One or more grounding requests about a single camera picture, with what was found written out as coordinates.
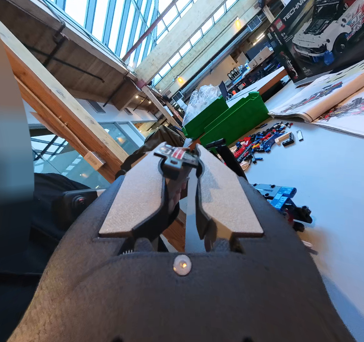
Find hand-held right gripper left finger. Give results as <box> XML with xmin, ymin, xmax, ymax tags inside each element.
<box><xmin>98</xmin><ymin>141</ymin><xmax>167</xmax><ymax>238</ymax></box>

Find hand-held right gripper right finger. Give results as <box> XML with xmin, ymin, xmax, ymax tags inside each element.
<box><xmin>195</xmin><ymin>144</ymin><xmax>265</xmax><ymax>249</ymax></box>

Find plain black curved panel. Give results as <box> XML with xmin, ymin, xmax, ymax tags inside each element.
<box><xmin>205</xmin><ymin>138</ymin><xmax>248</xmax><ymax>182</ymax></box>

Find toy brick car model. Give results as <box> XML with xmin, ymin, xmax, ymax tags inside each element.
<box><xmin>252</xmin><ymin>183</ymin><xmax>319</xmax><ymax>256</ymax></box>

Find red striped black curved panel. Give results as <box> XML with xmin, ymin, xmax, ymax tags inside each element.
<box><xmin>154</xmin><ymin>144</ymin><xmax>199</xmax><ymax>181</ymax></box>

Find grey desk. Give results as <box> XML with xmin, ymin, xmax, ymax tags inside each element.
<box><xmin>182</xmin><ymin>86</ymin><xmax>364</xmax><ymax>337</ymax></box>

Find person's left hand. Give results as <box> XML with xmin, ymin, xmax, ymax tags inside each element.
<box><xmin>166</xmin><ymin>177</ymin><xmax>189</xmax><ymax>223</ymax></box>

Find person's black clothing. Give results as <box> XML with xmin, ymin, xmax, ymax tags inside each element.
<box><xmin>0</xmin><ymin>173</ymin><xmax>98</xmax><ymax>342</ymax></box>

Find olive green jacket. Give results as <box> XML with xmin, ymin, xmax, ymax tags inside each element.
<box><xmin>119</xmin><ymin>124</ymin><xmax>186</xmax><ymax>175</ymax></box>

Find pile of loose brick pieces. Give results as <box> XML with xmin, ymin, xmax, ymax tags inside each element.
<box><xmin>227</xmin><ymin>122</ymin><xmax>304</xmax><ymax>172</ymax></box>

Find clear plastic bag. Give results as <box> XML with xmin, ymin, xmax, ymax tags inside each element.
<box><xmin>182</xmin><ymin>84</ymin><xmax>223</xmax><ymax>126</ymax></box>

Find instruction booklet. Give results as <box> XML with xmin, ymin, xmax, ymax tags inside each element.
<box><xmin>269</xmin><ymin>65</ymin><xmax>364</xmax><ymax>138</ymax></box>

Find skylight windows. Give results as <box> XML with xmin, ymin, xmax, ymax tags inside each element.
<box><xmin>24</xmin><ymin>0</ymin><xmax>256</xmax><ymax>85</ymax></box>

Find black toy car box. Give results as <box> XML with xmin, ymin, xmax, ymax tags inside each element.
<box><xmin>267</xmin><ymin>0</ymin><xmax>364</xmax><ymax>84</ymax></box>

